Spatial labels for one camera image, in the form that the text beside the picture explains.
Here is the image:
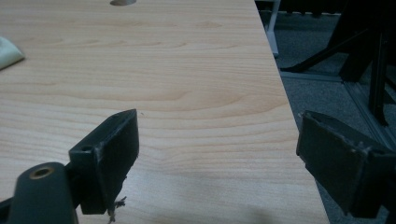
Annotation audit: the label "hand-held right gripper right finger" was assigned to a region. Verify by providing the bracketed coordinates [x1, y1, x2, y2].
[296, 110, 396, 218]

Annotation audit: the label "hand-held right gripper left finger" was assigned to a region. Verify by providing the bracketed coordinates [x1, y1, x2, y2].
[68, 108, 140, 216]

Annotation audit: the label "pale yellow sock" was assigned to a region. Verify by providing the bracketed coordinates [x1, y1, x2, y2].
[0, 36, 26, 71]

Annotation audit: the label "black metal stand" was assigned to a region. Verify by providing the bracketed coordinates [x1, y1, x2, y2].
[281, 0, 396, 127]

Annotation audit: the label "grey round table grommet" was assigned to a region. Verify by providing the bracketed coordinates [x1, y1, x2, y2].
[109, 0, 137, 7]

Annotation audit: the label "grey floor rail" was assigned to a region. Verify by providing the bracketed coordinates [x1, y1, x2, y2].
[279, 70, 396, 152]

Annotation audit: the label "white desk frame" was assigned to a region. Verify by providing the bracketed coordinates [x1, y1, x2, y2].
[255, 0, 282, 59]

